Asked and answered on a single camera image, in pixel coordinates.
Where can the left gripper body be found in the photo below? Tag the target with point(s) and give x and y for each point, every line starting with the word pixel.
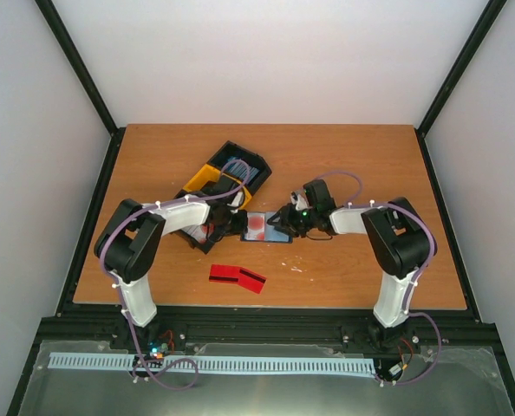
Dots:
pixel 230 226

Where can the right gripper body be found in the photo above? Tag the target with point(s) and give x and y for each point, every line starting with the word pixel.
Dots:
pixel 297 224

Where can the blue leather card holder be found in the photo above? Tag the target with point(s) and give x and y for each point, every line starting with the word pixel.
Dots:
pixel 272 236

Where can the red black-stripe credit card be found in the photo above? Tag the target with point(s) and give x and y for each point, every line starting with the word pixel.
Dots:
pixel 251 281

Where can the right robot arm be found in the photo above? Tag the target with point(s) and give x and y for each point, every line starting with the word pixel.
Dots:
pixel 403 246

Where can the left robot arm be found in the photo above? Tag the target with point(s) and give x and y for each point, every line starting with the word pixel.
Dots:
pixel 129 243

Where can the white red card stack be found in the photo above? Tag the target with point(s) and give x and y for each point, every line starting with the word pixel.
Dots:
pixel 198 233

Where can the blue card stack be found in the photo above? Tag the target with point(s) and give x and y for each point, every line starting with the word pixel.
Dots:
pixel 240 169

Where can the left black bin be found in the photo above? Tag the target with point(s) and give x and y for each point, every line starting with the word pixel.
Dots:
pixel 204 248

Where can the black bin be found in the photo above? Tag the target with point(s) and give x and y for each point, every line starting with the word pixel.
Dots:
pixel 204 248
pixel 230 149

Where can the yellow middle bin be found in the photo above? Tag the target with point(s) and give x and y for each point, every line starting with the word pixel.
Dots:
pixel 211 181

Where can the right black bin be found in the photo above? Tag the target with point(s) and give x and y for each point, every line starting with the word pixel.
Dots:
pixel 230 149

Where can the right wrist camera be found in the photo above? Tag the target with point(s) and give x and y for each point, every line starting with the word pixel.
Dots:
pixel 299 201

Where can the right black frame post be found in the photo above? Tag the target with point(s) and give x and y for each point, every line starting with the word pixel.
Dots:
pixel 480 30

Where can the black frame post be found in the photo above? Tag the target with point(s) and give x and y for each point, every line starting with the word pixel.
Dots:
pixel 480 30
pixel 67 45

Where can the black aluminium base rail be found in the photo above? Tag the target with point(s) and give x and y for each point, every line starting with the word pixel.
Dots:
pixel 327 327

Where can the light blue cable duct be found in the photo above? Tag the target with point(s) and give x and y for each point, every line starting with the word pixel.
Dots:
pixel 224 365

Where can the left black frame post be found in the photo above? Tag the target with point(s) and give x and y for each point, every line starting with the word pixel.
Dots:
pixel 67 45

